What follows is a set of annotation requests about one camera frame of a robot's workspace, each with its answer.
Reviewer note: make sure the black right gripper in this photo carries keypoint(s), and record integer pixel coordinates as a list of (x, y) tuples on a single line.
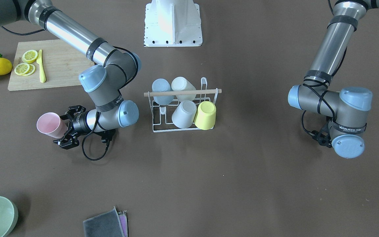
[(77, 124)]

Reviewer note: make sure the pink cup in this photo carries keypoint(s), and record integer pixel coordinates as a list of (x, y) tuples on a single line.
[(51, 124)]

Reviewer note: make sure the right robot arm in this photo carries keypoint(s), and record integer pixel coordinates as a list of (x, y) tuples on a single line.
[(113, 69)]

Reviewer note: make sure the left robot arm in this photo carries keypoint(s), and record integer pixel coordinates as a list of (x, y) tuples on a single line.
[(341, 83)]

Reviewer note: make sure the light blue cup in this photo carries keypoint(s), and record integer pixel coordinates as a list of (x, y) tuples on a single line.
[(162, 85)]

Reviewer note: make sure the grey cup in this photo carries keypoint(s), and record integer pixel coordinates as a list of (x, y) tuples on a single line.
[(184, 114)]

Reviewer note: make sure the cream white cup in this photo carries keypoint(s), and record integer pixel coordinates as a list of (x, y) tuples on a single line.
[(182, 84)]

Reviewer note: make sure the yellow cup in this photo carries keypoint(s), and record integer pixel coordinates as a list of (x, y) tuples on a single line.
[(205, 116)]

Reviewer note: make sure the yellow plastic knife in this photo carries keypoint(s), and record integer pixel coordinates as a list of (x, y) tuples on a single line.
[(39, 60)]

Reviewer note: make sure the wooden cutting board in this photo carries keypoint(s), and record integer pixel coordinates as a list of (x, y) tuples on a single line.
[(62, 65)]

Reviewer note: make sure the lemon slice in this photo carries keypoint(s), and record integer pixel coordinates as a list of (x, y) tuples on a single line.
[(22, 69), (31, 70), (30, 56)]

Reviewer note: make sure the grey folded cloth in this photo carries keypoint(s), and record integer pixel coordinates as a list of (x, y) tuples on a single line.
[(109, 224)]

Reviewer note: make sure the white wire cup rack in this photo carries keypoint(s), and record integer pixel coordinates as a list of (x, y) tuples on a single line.
[(162, 114)]

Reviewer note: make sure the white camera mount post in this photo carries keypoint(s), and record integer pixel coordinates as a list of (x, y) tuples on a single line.
[(172, 23)]

